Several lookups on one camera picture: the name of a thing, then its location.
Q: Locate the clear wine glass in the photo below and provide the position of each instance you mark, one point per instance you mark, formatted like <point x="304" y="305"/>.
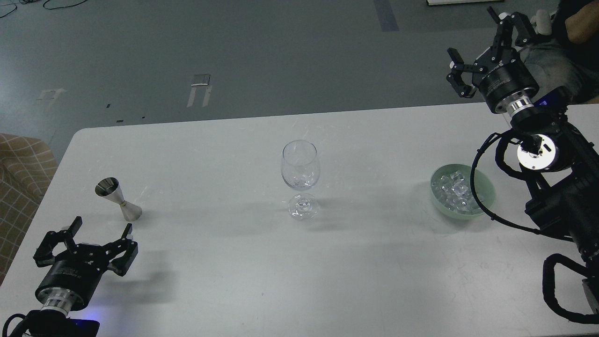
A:
<point x="301" y="170"/>

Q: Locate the clear ice cubes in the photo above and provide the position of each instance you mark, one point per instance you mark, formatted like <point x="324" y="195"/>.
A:
<point x="453" y="192"/>

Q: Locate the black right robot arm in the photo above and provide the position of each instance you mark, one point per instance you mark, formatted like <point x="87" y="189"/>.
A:
<point x="542" y="149"/>

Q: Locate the green glass bowl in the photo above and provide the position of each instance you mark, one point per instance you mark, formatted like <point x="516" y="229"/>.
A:
<point x="482" y="188"/>

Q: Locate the steel cocktail jigger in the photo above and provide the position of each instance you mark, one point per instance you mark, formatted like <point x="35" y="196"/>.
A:
<point x="110" y="189"/>

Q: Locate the beige checkered sofa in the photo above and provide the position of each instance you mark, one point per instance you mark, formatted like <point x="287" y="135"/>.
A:
<point x="27" y="166"/>

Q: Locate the person in black shirt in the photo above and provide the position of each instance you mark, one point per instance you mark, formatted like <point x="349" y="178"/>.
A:
<point x="571" y="57"/>

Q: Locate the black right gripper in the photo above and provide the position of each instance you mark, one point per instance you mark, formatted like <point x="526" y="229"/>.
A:
<point x="505" y="75"/>

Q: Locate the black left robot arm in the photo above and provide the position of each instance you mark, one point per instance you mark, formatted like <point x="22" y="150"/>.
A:
<point x="52" y="319"/>

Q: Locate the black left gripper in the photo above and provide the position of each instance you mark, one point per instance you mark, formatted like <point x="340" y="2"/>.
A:
<point x="76" y="272"/>

